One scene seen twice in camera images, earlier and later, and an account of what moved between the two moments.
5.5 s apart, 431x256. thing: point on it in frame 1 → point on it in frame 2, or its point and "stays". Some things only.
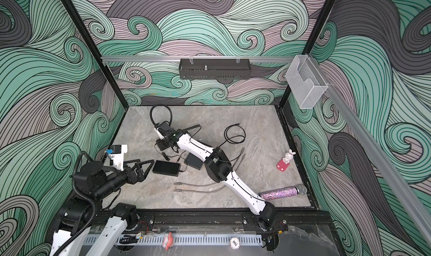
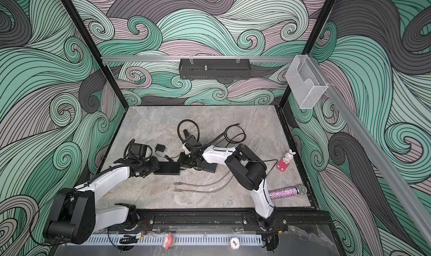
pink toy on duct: [168, 241] stays
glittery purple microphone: [300, 190] stays
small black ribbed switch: [172, 169] stays
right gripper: [159, 144] → [182, 163]
